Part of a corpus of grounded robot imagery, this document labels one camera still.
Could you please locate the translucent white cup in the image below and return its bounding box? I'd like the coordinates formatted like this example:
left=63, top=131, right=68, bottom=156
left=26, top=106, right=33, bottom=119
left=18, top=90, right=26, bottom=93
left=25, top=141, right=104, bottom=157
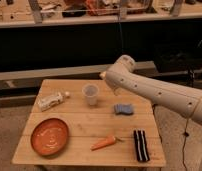
left=82, top=84, right=99, bottom=106

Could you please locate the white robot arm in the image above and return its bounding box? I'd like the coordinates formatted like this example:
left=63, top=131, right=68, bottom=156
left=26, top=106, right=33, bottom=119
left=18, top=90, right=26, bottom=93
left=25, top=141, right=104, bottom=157
left=100, top=55, right=202, bottom=126

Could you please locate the blue sponge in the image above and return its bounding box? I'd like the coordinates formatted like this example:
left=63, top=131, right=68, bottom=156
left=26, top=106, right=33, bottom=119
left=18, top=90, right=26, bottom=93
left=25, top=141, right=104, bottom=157
left=114, top=104, right=134, bottom=115

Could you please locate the wooden table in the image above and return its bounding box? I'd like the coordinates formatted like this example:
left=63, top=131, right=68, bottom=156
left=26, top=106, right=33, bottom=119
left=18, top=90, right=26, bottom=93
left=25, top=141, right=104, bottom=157
left=12, top=79, right=166, bottom=168

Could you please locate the orange toy carrot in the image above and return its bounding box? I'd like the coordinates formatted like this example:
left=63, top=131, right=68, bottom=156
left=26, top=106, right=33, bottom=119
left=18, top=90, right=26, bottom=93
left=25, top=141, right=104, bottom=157
left=91, top=136, right=119, bottom=151

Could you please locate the black white striped cloth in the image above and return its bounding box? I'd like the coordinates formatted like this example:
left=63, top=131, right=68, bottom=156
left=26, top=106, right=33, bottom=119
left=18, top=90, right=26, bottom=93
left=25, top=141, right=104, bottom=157
left=133, top=130, right=150, bottom=162

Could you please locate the orange plate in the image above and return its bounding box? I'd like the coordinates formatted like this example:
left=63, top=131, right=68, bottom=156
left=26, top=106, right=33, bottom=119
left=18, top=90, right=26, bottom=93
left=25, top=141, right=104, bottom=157
left=30, top=118, right=69, bottom=156

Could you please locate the long workbench shelf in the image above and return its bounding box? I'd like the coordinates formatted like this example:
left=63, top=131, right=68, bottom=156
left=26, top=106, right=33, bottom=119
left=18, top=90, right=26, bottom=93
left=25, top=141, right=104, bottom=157
left=0, top=0, right=202, bottom=28

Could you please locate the blue hanging cable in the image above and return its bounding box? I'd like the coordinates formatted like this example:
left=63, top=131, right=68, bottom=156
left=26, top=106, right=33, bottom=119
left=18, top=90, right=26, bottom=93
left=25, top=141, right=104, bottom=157
left=118, top=19, right=126, bottom=57

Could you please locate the black cable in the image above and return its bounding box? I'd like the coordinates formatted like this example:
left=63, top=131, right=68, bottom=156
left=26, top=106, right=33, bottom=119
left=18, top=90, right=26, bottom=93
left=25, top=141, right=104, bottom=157
left=181, top=117, right=190, bottom=171

